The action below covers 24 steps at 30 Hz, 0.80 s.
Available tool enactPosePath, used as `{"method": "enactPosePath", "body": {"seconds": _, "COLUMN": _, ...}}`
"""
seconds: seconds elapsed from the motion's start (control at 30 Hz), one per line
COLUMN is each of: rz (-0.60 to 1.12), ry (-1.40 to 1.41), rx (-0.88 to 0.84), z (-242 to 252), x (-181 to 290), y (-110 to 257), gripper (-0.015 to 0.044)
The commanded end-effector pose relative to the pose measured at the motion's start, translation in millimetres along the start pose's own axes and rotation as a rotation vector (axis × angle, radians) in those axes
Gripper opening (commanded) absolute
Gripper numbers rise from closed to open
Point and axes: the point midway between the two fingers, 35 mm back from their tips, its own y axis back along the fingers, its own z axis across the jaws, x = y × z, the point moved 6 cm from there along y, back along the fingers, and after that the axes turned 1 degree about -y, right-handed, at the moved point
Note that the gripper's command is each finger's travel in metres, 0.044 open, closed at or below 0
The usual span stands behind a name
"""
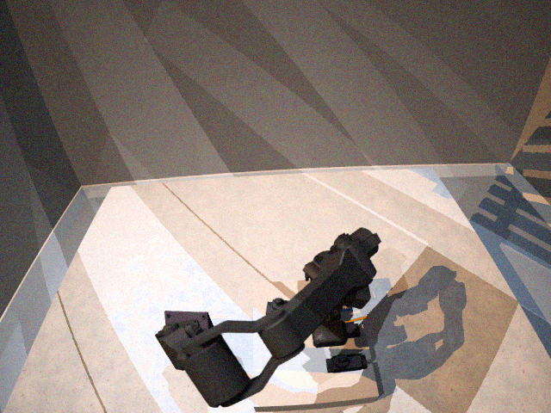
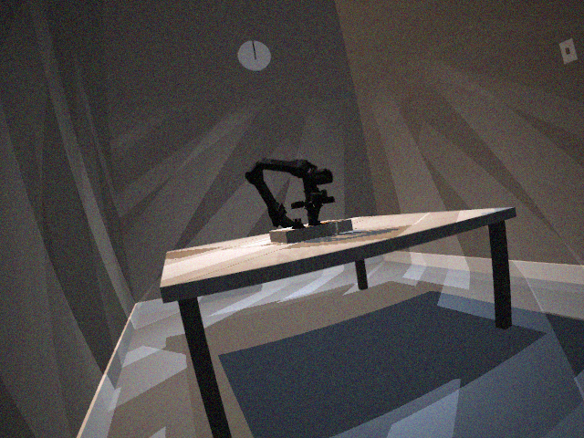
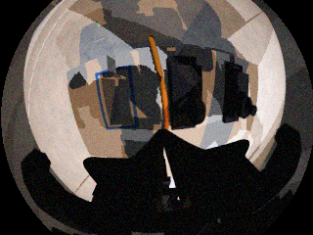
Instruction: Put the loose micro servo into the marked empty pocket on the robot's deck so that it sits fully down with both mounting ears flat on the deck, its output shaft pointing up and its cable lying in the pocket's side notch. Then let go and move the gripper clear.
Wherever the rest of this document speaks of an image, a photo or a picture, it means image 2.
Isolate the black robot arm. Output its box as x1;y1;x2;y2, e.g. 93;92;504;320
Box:
245;158;333;228

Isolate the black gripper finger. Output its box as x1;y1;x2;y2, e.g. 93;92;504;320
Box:
304;206;317;221
315;205;324;220

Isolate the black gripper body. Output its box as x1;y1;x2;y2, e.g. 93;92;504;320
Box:
291;186;335;209

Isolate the beige flat panel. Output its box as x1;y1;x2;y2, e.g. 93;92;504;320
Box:
269;216;353;244

